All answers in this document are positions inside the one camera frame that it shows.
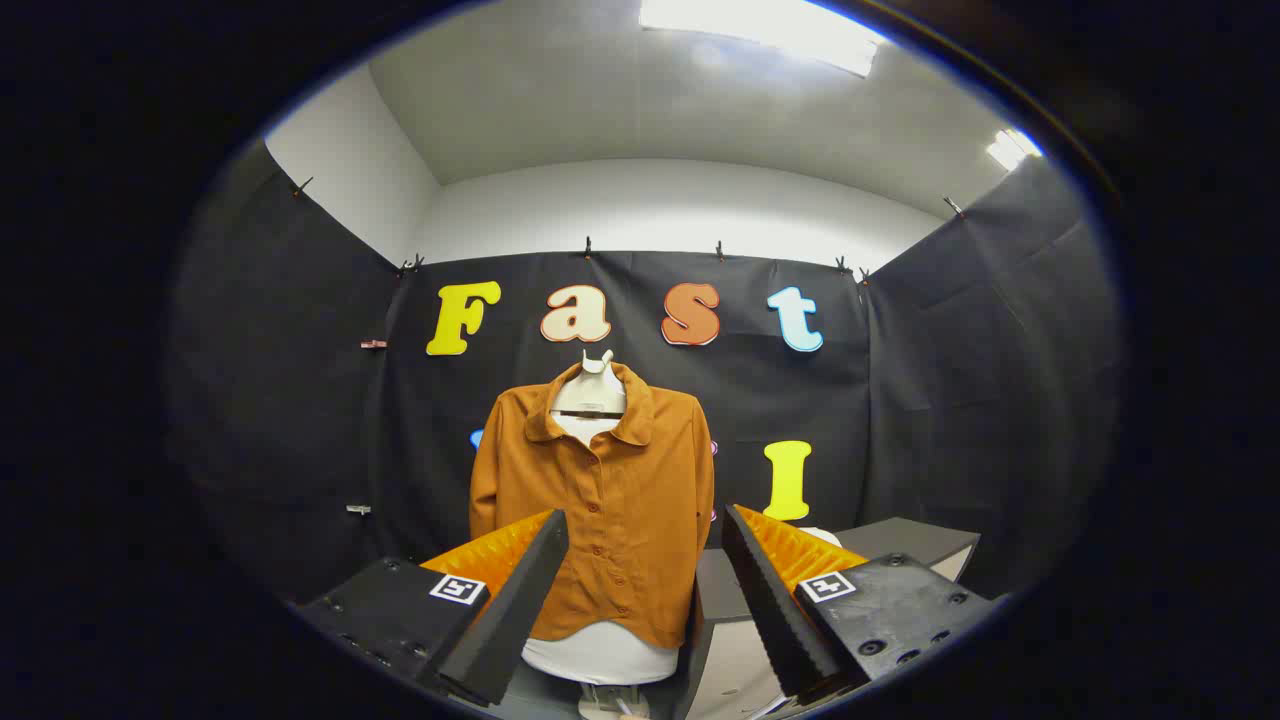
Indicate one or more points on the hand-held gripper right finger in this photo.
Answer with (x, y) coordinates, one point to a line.
(775, 610)

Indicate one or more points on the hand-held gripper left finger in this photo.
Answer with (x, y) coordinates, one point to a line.
(520, 600)

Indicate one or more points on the orange-brown button shirt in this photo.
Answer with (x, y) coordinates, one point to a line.
(630, 500)

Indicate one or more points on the white mannequin torso stand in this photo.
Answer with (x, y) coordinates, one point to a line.
(600, 655)

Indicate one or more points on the grey table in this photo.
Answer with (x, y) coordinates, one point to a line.
(900, 540)

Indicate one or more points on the black backdrop cloth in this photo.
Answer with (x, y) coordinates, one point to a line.
(940, 400)

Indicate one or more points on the row of black clips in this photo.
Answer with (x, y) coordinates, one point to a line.
(587, 246)

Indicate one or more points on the small ceiling light panel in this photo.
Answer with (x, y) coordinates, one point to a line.
(1010, 149)

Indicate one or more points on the large ceiling light panel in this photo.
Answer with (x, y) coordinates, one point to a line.
(770, 32)

